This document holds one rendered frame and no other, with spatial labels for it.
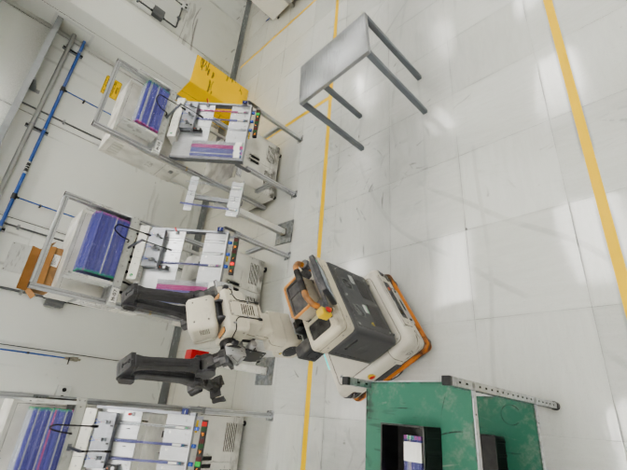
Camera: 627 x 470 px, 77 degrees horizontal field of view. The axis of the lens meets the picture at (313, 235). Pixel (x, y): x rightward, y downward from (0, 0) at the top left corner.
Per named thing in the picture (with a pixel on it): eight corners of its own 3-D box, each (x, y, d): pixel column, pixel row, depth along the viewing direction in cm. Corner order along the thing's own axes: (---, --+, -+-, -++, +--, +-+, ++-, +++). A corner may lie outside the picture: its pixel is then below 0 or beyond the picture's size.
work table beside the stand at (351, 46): (427, 112, 324) (368, 50, 274) (360, 151, 367) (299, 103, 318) (421, 75, 345) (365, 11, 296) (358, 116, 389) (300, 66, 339)
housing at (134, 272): (156, 232, 352) (150, 225, 339) (142, 284, 331) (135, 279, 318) (147, 231, 352) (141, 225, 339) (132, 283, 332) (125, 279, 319)
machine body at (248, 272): (269, 263, 409) (218, 243, 370) (260, 331, 380) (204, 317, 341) (233, 274, 452) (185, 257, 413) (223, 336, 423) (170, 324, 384)
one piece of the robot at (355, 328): (376, 280, 278) (289, 241, 226) (411, 346, 241) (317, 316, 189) (344, 308, 291) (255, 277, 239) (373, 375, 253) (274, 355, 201)
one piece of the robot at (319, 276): (324, 269, 237) (310, 247, 221) (343, 315, 213) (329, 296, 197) (307, 277, 238) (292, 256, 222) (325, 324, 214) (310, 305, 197)
